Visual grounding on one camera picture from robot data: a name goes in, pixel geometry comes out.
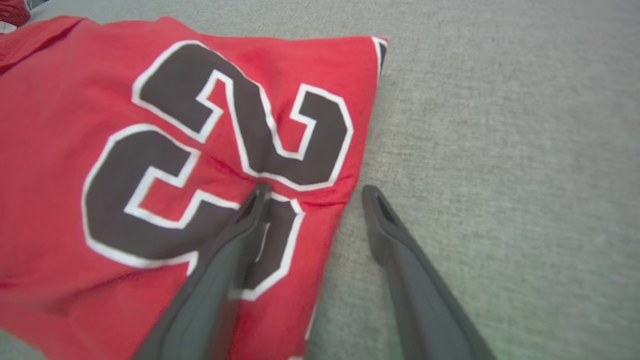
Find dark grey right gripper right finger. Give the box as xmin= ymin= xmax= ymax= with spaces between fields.
xmin=362 ymin=185 xmax=496 ymax=360

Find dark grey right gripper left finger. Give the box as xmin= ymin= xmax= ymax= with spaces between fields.
xmin=131 ymin=183 xmax=272 ymax=360

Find red jersey shirt white sleeves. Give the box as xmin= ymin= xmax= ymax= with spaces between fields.
xmin=0 ymin=15 xmax=388 ymax=360

